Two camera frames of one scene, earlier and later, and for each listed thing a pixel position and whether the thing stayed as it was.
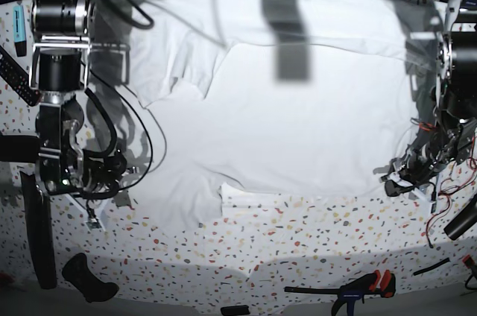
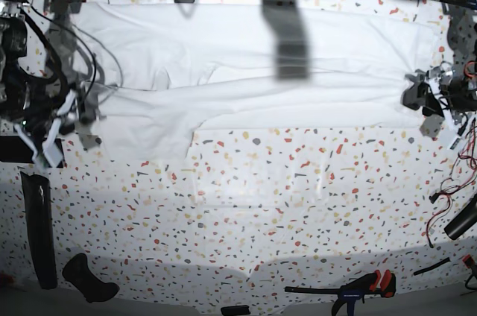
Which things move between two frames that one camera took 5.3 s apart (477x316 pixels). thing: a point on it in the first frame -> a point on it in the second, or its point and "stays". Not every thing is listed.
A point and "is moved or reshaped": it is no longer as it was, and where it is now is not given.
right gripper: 417,168 -> 440,77
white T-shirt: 260,89 is moved or reshaped
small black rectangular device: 235,310 stays
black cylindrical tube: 40,224 stays
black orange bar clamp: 355,289 stays
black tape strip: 19,148 stays
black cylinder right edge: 463,220 stays
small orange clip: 468,261 stays
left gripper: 101,174 -> 82,111
